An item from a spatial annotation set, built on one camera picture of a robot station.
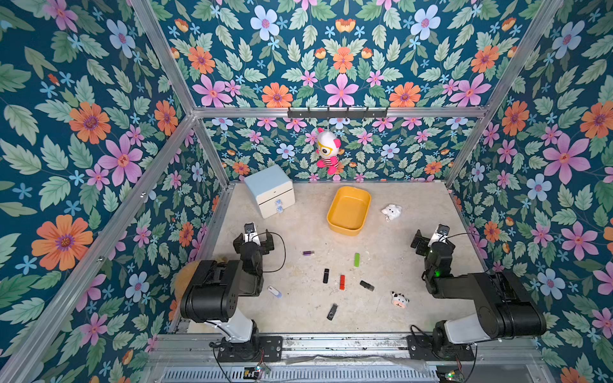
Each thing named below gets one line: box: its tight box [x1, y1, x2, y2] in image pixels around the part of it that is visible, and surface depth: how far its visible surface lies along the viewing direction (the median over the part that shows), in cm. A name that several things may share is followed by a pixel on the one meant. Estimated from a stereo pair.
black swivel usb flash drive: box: [326, 303, 339, 321], surface depth 83 cm
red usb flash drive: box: [339, 274, 346, 291], surface depth 90 cm
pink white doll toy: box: [315, 126, 345, 176], surface depth 100 cm
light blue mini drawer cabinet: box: [244, 164, 296, 220], surface depth 103 cm
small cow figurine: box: [390, 290, 410, 309], surface depth 84 cm
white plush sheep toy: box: [381, 204, 403, 223], surface depth 107 cm
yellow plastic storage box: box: [326, 185, 372, 237], surface depth 108 cm
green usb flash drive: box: [353, 252, 361, 269], surface depth 95 cm
